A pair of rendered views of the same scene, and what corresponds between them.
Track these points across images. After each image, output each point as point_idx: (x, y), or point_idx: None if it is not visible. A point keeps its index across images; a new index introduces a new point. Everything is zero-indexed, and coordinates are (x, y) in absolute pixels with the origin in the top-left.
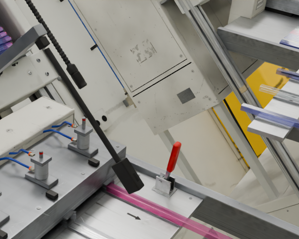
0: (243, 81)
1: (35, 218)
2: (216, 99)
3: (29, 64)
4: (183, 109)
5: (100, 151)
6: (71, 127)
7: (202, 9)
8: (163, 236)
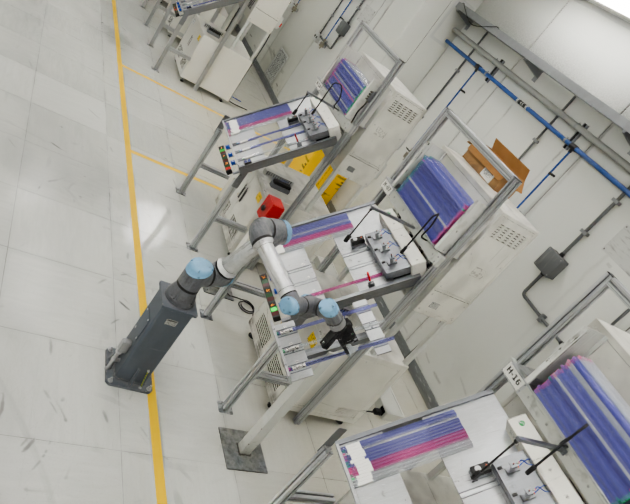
0: None
1: (370, 244)
2: None
3: (435, 253)
4: None
5: (388, 266)
6: (406, 265)
7: (504, 377)
8: (354, 276)
